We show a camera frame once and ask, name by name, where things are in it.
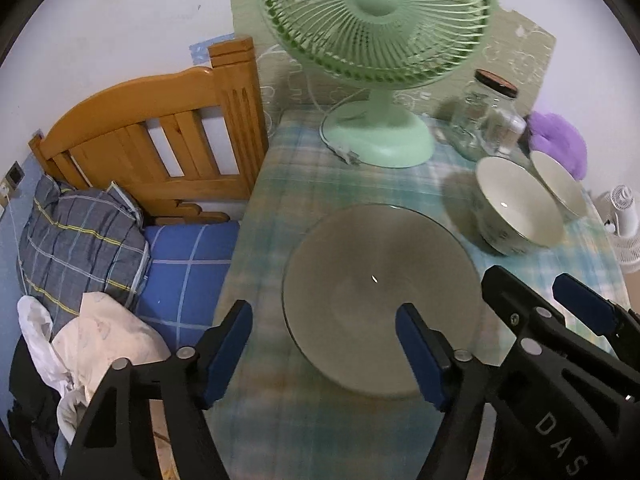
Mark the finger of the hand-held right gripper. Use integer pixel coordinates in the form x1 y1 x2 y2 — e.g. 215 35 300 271
481 265 581 361
551 272 640 361

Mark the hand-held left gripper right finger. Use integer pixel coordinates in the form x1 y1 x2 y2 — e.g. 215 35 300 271
395 302 506 480

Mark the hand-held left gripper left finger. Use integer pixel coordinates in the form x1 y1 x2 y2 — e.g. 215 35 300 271
60 300 253 480

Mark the floral ceramic bowl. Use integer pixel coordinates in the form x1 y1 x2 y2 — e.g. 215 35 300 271
529 150 588 221
281 203 483 400
472 156 566 257

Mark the white standing fan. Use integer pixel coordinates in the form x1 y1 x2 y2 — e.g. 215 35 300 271
597 185 640 273

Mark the blue checked bedsheet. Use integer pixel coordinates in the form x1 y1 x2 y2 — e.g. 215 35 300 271
132 220 241 351

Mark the cream crumpled cloth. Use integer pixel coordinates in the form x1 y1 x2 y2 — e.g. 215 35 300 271
50 292 173 448

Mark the clear cotton swab container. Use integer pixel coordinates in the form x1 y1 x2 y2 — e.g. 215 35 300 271
482 110 527 157

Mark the purple plush toy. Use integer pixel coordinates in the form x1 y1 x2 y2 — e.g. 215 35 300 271
527 111 587 181

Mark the plaid tablecloth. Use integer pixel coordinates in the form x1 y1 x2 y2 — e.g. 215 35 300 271
205 107 631 480

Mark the grey plaid pillow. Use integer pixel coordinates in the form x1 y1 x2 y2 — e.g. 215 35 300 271
16 175 151 333

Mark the white crumpled cloth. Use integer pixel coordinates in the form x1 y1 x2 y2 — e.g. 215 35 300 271
17 295 76 396

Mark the dark clothes pile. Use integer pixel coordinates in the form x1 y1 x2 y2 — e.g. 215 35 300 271
0 335 66 480

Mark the green printed board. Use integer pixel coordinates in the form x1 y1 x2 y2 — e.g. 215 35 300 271
227 0 557 136

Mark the wooden bed headboard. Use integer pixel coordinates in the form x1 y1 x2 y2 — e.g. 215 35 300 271
28 35 271 226

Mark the glass jar with handle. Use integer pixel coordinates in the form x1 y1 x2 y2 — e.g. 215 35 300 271
450 69 519 162

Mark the white fan power cord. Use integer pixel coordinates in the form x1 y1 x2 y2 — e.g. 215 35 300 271
307 67 363 166

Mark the blue wall sticker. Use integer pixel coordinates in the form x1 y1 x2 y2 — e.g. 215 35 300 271
189 34 237 67

